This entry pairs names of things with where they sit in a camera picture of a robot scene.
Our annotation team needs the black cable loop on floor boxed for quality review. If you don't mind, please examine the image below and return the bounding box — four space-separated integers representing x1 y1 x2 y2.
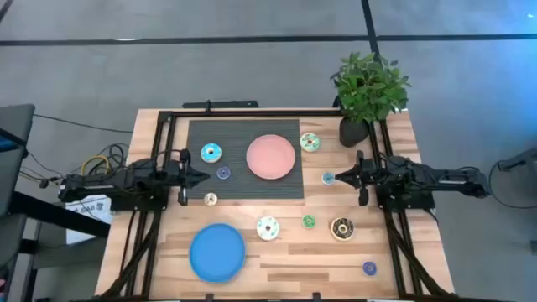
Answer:
487 159 537 211

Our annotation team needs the large mint green donut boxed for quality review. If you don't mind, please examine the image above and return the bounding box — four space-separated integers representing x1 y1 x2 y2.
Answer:
299 132 321 154

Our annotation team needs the black metal stand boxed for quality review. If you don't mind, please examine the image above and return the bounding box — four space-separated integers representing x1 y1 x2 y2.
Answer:
497 146 537 173

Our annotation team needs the green potted plant black pot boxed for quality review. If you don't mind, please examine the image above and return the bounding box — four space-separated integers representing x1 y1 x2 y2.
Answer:
330 50 412 148

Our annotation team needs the large blue frosted donut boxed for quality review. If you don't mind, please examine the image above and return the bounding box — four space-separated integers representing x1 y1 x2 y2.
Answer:
200 142 223 164

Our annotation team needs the pink round plate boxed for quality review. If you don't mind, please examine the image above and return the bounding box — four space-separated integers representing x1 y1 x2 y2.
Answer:
245 133 297 181

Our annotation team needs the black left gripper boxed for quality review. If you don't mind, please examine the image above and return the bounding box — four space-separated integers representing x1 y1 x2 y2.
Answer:
166 148 211 207

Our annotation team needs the thin black floor cable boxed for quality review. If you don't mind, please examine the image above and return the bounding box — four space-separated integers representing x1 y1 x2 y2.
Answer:
33 113 133 134

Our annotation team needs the black side table beam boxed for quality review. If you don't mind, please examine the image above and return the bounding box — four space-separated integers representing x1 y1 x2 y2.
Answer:
8 190 111 238

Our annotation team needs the dark grey ribbed mat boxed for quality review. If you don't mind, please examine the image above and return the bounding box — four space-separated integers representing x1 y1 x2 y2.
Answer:
185 118 305 200

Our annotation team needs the black cable bundle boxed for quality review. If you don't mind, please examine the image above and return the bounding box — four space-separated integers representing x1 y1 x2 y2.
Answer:
16 142 131 190

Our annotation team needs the white printed box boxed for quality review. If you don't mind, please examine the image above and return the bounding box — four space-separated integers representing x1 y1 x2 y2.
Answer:
65 195 113 245

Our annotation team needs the black mounting bar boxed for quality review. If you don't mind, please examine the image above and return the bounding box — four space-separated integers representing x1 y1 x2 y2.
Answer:
182 99 260 110

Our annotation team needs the blue round plate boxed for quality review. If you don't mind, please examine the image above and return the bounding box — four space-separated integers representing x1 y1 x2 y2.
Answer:
188 222 247 284

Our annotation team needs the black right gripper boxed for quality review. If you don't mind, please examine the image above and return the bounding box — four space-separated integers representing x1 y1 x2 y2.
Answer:
335 149 379 207

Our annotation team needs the large chocolate donut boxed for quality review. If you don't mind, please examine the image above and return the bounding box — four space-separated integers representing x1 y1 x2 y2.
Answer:
330 216 356 242

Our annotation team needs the large white teal-sprinkled donut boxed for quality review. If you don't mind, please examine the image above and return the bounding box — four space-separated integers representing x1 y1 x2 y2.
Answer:
256 216 281 242

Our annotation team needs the yellow cable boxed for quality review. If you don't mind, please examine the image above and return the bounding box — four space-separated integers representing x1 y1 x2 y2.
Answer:
79 154 111 177

